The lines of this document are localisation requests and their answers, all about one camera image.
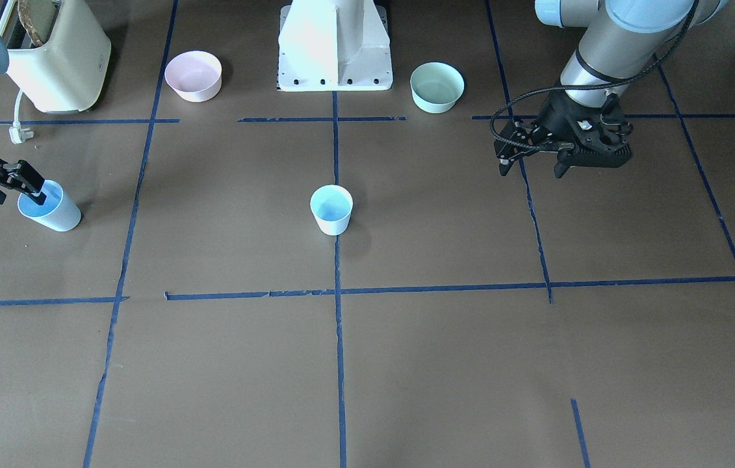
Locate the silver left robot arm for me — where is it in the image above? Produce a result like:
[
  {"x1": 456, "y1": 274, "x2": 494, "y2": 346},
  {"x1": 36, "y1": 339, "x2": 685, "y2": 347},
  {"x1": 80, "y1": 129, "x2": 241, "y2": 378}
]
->
[{"x1": 490, "y1": 1, "x2": 726, "y2": 178}]

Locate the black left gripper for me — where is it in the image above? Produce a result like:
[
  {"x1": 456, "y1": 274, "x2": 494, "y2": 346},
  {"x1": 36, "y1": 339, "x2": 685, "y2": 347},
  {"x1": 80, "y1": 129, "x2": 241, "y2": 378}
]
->
[{"x1": 495, "y1": 90, "x2": 633, "y2": 179}]

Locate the toasted bread slice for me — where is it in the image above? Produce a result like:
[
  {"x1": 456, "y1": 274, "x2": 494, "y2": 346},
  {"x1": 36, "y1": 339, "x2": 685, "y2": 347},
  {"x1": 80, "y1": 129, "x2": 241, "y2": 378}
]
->
[{"x1": 16, "y1": 0, "x2": 58, "y2": 47}]

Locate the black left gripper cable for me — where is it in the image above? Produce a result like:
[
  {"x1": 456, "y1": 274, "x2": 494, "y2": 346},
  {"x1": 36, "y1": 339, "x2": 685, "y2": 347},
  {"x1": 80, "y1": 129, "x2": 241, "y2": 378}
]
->
[{"x1": 489, "y1": 0, "x2": 699, "y2": 140}]

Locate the pale green bowl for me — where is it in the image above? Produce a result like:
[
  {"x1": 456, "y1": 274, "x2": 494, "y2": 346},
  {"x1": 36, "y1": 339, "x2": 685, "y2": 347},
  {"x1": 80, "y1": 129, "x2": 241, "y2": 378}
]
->
[{"x1": 409, "y1": 62, "x2": 465, "y2": 114}]

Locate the pink bowl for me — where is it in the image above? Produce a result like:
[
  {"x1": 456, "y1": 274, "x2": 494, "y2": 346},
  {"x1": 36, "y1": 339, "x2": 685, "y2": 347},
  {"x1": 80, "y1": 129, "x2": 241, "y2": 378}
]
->
[{"x1": 163, "y1": 50, "x2": 224, "y2": 103}]

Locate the blue cup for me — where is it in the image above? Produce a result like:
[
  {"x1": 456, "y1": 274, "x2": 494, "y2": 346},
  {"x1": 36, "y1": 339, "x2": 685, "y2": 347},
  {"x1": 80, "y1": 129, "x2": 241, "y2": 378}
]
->
[
  {"x1": 309, "y1": 185, "x2": 354, "y2": 236},
  {"x1": 17, "y1": 179, "x2": 83, "y2": 232}
]

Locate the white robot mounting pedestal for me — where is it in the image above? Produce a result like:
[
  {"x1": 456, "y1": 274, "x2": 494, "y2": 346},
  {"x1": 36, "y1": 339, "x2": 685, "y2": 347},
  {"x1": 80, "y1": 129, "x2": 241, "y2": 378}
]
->
[{"x1": 276, "y1": 1, "x2": 394, "y2": 92}]

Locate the cream white toaster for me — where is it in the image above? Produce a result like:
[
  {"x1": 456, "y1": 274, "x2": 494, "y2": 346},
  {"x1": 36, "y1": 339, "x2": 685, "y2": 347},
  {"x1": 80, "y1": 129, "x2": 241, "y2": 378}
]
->
[{"x1": 0, "y1": 1, "x2": 112, "y2": 114}]

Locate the white toaster power cord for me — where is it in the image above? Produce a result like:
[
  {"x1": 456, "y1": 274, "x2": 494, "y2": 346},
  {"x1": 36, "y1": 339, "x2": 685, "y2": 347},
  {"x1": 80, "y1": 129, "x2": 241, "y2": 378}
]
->
[{"x1": 9, "y1": 89, "x2": 35, "y2": 145}]

